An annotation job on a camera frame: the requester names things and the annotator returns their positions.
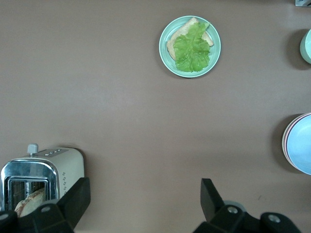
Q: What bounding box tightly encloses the green cup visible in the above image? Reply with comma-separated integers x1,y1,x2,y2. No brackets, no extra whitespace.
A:
299,28,311,65

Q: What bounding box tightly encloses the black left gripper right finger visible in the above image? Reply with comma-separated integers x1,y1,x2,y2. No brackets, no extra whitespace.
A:
193,178,301,233

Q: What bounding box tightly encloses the toast bread slice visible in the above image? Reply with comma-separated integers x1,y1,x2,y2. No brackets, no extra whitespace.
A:
166,17,214,61

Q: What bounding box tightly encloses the green plate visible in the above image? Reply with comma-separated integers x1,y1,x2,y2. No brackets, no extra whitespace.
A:
158,16,222,78

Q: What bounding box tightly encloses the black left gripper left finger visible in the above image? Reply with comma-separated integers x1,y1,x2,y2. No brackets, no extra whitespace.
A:
0,177,91,233

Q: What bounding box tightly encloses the green lettuce leaf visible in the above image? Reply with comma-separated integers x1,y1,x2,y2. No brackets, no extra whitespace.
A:
173,21,211,73

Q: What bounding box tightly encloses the cream and chrome toaster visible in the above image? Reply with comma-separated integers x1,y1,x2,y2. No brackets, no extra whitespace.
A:
0,143,86,217

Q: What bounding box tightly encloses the light blue bowl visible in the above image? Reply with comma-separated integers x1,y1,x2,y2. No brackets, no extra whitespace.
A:
286,114,311,176

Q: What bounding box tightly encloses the bread slice in toaster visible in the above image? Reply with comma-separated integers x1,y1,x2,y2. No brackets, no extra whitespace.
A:
14,187,47,217

